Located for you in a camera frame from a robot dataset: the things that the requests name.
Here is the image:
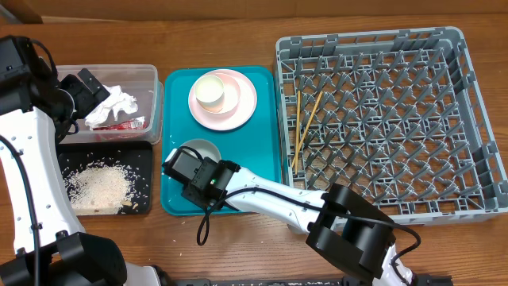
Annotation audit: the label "white napkin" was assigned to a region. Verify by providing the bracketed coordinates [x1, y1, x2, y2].
[85, 85, 138, 129]

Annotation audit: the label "grey bowl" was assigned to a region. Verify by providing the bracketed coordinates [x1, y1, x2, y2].
[181, 139, 221, 162]

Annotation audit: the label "red snack wrapper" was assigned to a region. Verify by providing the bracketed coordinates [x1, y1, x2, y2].
[91, 116, 148, 130]

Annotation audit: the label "rice grains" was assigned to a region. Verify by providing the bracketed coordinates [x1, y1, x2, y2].
[63, 162, 138, 215]

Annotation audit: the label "wooden chopstick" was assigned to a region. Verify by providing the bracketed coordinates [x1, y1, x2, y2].
[292, 90, 302, 175]
[292, 91, 323, 172]

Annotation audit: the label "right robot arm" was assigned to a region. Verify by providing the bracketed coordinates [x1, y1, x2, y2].
[162, 146, 420, 285]

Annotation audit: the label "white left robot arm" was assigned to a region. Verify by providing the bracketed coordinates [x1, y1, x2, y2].
[1, 35, 171, 286]

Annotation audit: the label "clear plastic waste bin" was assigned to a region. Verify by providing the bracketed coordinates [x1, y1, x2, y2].
[57, 64, 164, 145]

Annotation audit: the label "grey dishwasher rack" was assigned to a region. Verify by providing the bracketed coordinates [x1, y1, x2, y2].
[275, 26, 507, 225]

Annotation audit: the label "teal serving tray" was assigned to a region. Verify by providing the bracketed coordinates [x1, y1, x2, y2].
[160, 65, 289, 217]

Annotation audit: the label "black plastic tray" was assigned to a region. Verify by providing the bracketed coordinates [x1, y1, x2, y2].
[56, 141, 153, 215]

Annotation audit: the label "pink plate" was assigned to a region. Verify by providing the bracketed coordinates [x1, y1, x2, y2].
[188, 69, 257, 131]

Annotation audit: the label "cream cup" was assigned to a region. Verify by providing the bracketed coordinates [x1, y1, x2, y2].
[194, 75, 225, 113]

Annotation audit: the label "pink bowl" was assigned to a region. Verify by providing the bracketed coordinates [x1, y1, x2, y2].
[206, 72, 240, 114]

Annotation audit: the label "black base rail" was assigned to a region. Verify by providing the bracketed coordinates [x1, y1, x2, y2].
[175, 274, 453, 286]

